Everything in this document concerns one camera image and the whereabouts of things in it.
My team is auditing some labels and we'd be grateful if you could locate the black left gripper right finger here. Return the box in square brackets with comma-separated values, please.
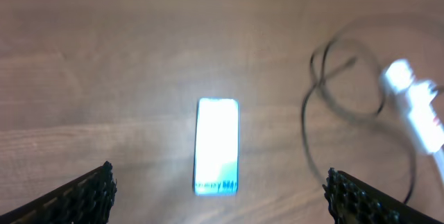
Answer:
[323, 169, 443, 224]

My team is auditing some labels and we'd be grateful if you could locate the white power strip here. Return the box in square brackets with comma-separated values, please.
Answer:
[380, 59, 443, 154]

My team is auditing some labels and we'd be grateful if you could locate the blue Galaxy smartphone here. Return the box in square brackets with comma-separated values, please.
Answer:
[194, 98, 239, 196]

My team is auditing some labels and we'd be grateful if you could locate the black USB charging cable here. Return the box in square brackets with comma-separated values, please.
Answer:
[300, 36, 417, 205]

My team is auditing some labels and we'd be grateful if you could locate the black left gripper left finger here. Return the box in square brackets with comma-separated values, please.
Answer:
[1, 162, 117, 224]

